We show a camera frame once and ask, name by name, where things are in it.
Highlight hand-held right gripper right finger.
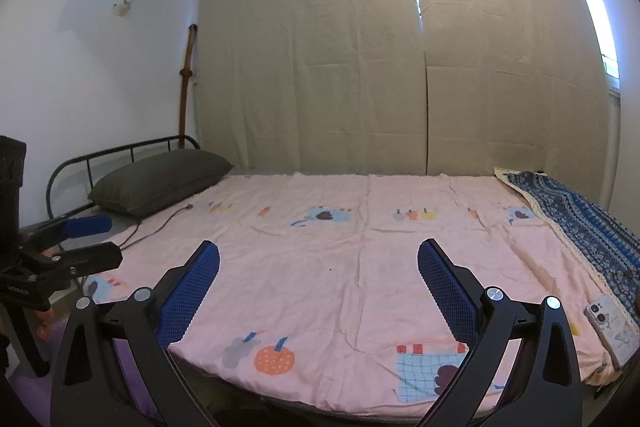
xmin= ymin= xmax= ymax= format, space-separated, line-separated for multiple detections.
xmin=417 ymin=238 xmax=583 ymax=427

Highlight grey pillow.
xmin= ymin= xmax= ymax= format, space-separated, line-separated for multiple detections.
xmin=88 ymin=149 xmax=234 ymax=219

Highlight black metal bed headboard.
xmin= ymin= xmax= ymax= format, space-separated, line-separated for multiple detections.
xmin=46 ymin=135 xmax=201 ymax=233

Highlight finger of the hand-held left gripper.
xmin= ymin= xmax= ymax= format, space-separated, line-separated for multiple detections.
xmin=30 ymin=243 xmax=123 ymax=280
xmin=22 ymin=214 xmax=113 ymax=253

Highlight beige curtain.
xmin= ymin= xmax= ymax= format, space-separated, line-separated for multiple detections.
xmin=195 ymin=0 xmax=621 ymax=178

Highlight white wall ornament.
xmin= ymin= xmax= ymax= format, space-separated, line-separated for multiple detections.
xmin=112 ymin=0 xmax=151 ymax=18

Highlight blue patterned cloth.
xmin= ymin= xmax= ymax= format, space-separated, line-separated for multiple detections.
xmin=494 ymin=166 xmax=640 ymax=333

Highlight brown wooden stick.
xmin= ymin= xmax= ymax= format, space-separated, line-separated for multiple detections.
xmin=177 ymin=24 xmax=199 ymax=150

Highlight phone with white case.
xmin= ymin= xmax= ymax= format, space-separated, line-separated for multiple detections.
xmin=584 ymin=294 xmax=640 ymax=370

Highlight black cable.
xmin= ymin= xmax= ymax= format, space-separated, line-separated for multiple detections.
xmin=120 ymin=204 xmax=193 ymax=250

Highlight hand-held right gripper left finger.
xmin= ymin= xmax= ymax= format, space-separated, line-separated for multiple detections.
xmin=50 ymin=241 xmax=221 ymax=427

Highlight pink printed blanket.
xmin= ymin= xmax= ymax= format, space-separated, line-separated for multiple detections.
xmin=82 ymin=172 xmax=616 ymax=413

